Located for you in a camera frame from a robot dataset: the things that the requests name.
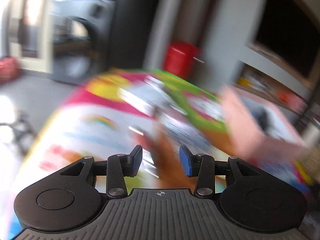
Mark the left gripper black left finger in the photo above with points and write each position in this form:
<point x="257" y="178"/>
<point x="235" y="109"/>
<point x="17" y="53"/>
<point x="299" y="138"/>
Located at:
<point x="73" y="196"/>

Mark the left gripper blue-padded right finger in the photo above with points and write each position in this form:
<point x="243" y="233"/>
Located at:
<point x="245" y="194"/>

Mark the colourful cartoon play mat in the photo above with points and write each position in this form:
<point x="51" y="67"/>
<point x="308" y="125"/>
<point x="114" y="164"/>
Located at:
<point x="114" y="112"/>

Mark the grey TV shelf unit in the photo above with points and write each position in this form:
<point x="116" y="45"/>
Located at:
<point x="257" y="57"/>

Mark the red cylindrical canister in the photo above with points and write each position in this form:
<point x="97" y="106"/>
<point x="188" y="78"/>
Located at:
<point x="180" y="59"/>

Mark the grey washing machine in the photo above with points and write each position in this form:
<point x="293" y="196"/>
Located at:
<point x="81" y="29"/>

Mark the pink cardboard box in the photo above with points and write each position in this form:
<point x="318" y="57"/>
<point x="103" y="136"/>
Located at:
<point x="258" y="130"/>

